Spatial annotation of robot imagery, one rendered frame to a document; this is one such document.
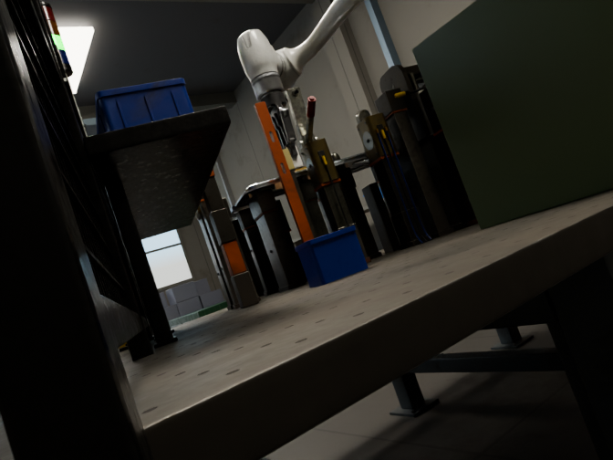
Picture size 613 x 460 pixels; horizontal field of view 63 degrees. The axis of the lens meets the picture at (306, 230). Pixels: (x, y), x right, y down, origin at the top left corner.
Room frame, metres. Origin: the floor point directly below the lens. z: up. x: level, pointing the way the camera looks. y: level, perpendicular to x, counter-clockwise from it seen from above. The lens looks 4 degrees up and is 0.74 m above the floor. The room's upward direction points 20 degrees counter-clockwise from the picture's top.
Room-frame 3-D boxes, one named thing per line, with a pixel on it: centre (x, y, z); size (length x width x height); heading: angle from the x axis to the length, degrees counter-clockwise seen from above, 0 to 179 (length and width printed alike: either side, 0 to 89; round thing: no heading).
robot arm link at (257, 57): (1.52, -0.04, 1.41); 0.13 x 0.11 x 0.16; 162
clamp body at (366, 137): (1.37, -0.27, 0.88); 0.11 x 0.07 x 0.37; 19
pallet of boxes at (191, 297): (8.12, 2.31, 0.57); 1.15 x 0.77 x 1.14; 124
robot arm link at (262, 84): (1.51, -0.04, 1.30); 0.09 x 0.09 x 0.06
